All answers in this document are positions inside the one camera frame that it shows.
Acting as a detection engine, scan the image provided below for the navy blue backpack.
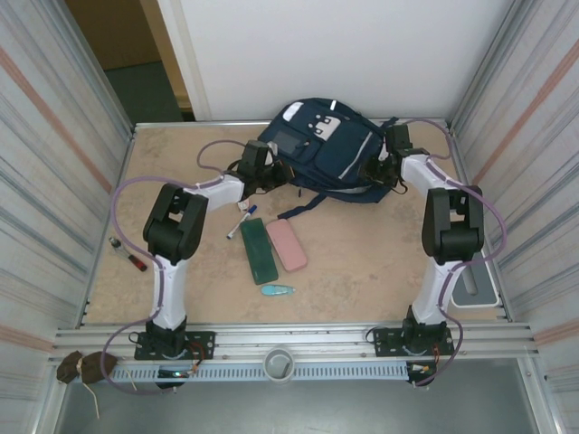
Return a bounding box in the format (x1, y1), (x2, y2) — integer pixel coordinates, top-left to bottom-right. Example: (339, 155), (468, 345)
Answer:
(257, 97), (402, 221)

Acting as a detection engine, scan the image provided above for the white marker blue cap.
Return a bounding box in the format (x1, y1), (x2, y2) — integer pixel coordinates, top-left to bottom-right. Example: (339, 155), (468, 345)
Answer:
(225, 204), (259, 241)

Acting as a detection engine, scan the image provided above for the pink pencil case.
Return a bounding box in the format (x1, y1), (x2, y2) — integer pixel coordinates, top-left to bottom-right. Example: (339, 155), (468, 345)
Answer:
(265, 219), (309, 273)

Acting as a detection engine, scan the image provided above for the green pencil case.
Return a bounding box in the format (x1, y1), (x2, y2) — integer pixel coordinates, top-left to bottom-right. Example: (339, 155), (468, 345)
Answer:
(239, 217), (279, 287)

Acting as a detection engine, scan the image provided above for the teal correction tape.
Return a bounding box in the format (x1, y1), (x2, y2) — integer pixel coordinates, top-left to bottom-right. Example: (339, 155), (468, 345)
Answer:
(261, 283), (298, 298)

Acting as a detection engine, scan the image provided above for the brown wooden door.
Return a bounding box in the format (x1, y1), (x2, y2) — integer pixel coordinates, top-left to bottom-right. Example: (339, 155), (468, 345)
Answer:
(65, 0), (192, 110)

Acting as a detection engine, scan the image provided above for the grey round cup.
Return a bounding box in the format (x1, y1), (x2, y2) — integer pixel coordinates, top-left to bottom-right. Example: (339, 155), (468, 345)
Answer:
(263, 346), (297, 384)

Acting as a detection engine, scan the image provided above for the small circuit board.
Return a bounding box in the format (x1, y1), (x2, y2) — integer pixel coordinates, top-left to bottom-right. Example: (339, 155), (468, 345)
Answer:
(405, 361), (439, 388)
(156, 368), (200, 380)

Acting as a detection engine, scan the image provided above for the brown cloth bundle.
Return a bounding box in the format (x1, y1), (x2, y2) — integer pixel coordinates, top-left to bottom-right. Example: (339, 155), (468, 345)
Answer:
(56, 350), (119, 385)

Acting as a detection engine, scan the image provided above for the aluminium table edge rail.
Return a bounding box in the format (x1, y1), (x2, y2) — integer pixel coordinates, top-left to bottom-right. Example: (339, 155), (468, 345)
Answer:
(133, 118), (453, 132)

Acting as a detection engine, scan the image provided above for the white door frame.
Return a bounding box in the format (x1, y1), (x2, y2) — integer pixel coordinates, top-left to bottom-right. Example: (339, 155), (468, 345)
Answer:
(156, 0), (214, 122)

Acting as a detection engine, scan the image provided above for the red handled screwdriver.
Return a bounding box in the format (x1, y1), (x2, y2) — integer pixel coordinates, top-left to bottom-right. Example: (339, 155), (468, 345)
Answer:
(109, 235), (149, 272)

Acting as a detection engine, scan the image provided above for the aluminium mounting rail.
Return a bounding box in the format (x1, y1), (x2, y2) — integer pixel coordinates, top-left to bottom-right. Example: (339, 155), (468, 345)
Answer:
(52, 321), (542, 363)

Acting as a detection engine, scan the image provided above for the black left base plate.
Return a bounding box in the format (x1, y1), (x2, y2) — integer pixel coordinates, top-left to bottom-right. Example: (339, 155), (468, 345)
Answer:
(134, 330), (216, 362)

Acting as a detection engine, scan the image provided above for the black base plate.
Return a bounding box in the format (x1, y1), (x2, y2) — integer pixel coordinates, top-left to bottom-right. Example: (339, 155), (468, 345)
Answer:
(372, 327), (455, 359)
(134, 330), (216, 362)

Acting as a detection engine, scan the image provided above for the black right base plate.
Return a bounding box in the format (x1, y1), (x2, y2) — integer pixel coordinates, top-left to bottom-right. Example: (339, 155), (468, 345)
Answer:
(372, 327), (455, 359)

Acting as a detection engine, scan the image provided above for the slotted grey cable duct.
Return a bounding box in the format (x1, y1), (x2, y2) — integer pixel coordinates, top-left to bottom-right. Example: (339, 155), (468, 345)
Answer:
(109, 363), (411, 382)

